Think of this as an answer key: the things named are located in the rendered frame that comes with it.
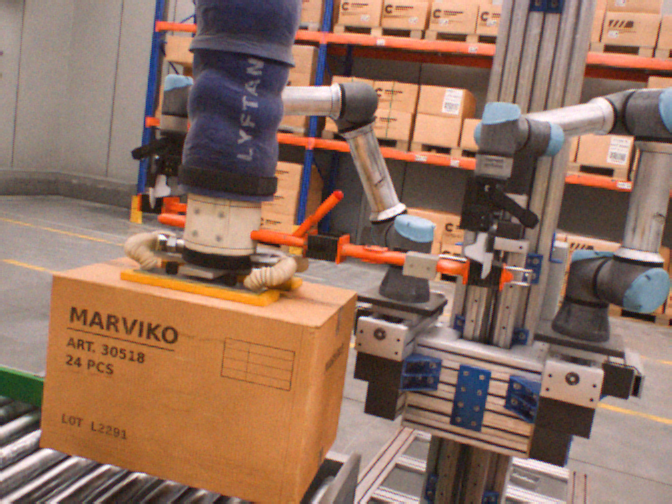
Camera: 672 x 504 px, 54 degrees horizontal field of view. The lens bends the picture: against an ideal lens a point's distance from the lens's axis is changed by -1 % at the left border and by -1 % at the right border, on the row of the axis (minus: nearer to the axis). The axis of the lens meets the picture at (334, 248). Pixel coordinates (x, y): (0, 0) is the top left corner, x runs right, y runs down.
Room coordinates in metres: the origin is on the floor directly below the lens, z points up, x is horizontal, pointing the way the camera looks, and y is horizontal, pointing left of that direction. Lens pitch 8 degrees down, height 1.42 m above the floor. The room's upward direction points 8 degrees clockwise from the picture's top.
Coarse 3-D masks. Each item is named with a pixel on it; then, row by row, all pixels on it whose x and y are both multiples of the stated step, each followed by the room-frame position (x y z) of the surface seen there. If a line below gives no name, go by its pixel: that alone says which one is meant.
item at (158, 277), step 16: (128, 272) 1.42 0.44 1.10; (144, 272) 1.43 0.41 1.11; (160, 272) 1.45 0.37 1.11; (176, 272) 1.45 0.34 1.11; (176, 288) 1.40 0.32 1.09; (192, 288) 1.39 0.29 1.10; (208, 288) 1.38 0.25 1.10; (224, 288) 1.39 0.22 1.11; (240, 288) 1.40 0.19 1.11; (256, 304) 1.36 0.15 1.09
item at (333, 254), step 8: (312, 232) 1.48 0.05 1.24; (320, 232) 1.52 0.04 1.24; (328, 232) 1.52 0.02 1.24; (312, 240) 1.43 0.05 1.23; (320, 240) 1.43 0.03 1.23; (328, 240) 1.43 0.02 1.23; (336, 240) 1.42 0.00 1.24; (344, 240) 1.45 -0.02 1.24; (304, 248) 1.45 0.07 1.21; (312, 248) 1.44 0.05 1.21; (320, 248) 1.44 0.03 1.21; (328, 248) 1.44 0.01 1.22; (336, 248) 1.43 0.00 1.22; (304, 256) 1.44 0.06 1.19; (312, 256) 1.43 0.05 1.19; (320, 256) 1.43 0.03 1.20; (328, 256) 1.43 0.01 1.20; (336, 256) 1.43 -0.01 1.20; (344, 256) 1.48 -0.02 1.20; (336, 264) 1.43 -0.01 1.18
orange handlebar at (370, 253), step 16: (176, 208) 1.82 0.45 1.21; (176, 224) 1.52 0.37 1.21; (272, 240) 1.47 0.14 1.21; (288, 240) 1.47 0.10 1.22; (304, 240) 1.46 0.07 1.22; (352, 256) 1.44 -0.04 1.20; (368, 256) 1.43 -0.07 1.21; (384, 256) 1.42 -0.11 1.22; (400, 256) 1.42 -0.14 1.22; (448, 272) 1.39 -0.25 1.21
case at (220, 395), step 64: (64, 320) 1.39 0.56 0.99; (128, 320) 1.35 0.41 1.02; (192, 320) 1.33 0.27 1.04; (256, 320) 1.30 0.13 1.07; (320, 320) 1.31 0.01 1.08; (64, 384) 1.38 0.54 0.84; (128, 384) 1.35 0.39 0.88; (192, 384) 1.32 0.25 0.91; (256, 384) 1.30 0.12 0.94; (320, 384) 1.36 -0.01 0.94; (64, 448) 1.38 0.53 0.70; (128, 448) 1.35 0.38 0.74; (192, 448) 1.32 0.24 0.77; (256, 448) 1.29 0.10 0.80; (320, 448) 1.46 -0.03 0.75
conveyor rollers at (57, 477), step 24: (0, 408) 1.85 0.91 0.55; (24, 408) 1.91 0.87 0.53; (0, 432) 1.71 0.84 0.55; (24, 432) 1.79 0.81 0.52; (0, 456) 1.59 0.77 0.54; (48, 456) 1.63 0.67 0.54; (72, 456) 1.63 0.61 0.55; (0, 480) 1.47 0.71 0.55; (24, 480) 1.54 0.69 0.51; (48, 480) 1.51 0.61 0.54; (96, 480) 1.54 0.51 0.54; (144, 480) 1.58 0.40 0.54
